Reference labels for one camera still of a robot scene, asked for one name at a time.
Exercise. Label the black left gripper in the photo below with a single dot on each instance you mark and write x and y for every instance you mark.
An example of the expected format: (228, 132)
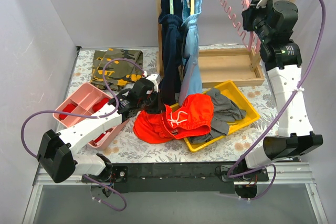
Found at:
(158, 100)

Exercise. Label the pink wavy hanger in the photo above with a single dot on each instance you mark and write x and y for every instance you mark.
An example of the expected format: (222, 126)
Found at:
(247, 38)

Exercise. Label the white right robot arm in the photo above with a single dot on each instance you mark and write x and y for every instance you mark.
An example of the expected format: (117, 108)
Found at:
(282, 60)

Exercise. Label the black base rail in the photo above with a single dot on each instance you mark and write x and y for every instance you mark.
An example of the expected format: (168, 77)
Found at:
(173, 177)

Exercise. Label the red block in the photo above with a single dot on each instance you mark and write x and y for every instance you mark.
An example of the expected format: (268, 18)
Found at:
(68, 108)
(96, 107)

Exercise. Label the light blue shorts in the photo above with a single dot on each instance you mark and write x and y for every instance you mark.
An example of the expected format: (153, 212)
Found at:
(192, 82)

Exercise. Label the camouflage shorts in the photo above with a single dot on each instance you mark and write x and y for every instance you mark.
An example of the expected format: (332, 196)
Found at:
(116, 65)

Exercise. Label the red white striped item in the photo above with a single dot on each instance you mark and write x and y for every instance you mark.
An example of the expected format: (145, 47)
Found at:
(96, 142)

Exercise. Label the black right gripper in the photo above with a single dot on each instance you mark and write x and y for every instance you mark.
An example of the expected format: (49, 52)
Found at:
(248, 16)

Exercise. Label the orange shorts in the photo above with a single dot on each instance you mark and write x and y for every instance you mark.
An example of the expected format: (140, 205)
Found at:
(193, 118)

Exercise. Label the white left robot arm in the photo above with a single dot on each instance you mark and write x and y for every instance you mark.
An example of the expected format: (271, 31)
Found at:
(58, 152)

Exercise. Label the wooden clothes rack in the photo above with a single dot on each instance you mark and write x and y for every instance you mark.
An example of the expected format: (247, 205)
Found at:
(235, 64)

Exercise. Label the navy blue shorts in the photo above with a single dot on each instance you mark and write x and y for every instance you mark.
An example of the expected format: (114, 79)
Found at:
(172, 38)

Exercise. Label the yellow plastic tray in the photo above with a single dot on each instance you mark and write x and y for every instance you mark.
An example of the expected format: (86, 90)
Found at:
(231, 91)

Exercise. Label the grey shorts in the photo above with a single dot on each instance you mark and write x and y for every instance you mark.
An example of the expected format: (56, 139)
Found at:
(225, 112)

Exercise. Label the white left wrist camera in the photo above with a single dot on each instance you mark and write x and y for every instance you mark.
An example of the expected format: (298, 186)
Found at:
(154, 78)

